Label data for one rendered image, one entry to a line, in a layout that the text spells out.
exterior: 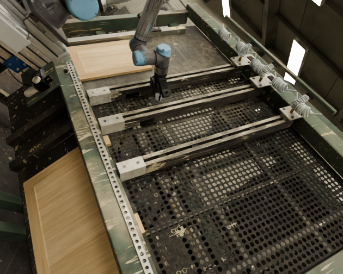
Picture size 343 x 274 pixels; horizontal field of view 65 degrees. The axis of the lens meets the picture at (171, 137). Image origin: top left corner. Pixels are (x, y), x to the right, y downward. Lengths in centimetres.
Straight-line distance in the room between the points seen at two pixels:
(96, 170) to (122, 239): 34
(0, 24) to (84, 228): 97
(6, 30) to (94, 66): 79
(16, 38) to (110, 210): 76
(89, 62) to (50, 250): 115
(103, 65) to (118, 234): 115
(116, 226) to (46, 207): 66
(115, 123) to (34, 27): 55
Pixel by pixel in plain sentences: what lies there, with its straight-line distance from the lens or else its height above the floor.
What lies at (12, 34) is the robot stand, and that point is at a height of 93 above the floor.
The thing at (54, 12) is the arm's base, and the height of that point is 108.
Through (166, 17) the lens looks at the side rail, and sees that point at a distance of 253.
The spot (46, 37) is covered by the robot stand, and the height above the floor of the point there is 98.
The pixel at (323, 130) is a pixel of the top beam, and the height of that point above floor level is 191.
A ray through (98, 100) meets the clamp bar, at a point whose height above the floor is 95.
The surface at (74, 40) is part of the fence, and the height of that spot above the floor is 96.
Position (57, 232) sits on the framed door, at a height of 41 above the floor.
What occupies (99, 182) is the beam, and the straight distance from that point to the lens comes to 123.
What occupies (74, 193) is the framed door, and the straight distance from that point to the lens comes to 160.
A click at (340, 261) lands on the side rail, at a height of 150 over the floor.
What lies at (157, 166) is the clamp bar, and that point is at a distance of 130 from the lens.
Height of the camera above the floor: 128
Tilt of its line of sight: 4 degrees down
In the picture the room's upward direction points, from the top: 57 degrees clockwise
